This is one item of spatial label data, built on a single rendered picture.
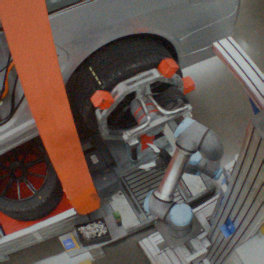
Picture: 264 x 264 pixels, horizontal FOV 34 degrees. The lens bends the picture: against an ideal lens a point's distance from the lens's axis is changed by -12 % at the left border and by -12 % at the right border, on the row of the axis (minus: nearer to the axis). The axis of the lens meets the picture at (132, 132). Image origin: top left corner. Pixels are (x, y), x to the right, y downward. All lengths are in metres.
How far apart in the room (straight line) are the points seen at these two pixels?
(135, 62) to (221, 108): 1.42
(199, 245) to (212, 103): 1.66
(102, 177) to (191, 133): 1.10
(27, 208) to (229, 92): 2.01
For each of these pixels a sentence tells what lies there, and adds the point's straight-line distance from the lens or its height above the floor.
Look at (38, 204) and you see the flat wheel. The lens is 3.01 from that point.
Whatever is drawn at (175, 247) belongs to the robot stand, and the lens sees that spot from 2.49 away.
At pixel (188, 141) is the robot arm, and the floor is 1.32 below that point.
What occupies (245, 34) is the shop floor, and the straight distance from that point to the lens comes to 4.48.
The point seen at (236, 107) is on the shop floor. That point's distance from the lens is 3.89.
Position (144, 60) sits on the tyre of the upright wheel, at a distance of 2.62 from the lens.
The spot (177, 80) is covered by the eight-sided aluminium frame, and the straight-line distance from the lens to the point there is 2.75.
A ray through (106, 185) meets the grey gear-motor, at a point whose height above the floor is 0.40.
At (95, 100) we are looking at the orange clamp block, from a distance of 2.57.
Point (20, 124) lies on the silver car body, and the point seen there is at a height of 0.93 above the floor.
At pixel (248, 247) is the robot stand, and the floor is 1.23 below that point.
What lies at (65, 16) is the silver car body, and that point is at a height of 1.65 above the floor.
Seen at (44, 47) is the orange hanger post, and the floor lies 2.08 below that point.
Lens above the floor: 3.22
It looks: 60 degrees down
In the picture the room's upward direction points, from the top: 6 degrees counter-clockwise
